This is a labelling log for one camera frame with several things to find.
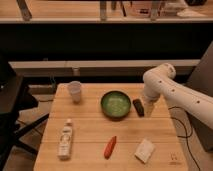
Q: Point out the white plastic cup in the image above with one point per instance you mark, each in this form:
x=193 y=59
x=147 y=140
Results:
x=74 y=89

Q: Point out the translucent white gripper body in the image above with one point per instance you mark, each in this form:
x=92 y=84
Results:
x=149 y=106

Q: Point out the black rectangular remote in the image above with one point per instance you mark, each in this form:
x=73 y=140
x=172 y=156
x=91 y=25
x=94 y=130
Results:
x=139 y=107

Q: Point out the black chair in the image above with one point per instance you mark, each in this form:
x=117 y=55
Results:
x=14 y=97

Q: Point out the green ceramic bowl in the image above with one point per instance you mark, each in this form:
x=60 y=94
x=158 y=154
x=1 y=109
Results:
x=115 y=104

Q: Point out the white sponge block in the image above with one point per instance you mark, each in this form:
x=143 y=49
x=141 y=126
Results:
x=144 y=150

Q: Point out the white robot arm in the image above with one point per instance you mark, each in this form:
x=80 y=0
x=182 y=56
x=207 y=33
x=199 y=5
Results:
x=160 y=81

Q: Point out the white lotion bottle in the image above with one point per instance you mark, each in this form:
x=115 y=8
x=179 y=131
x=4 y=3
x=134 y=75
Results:
x=64 y=149

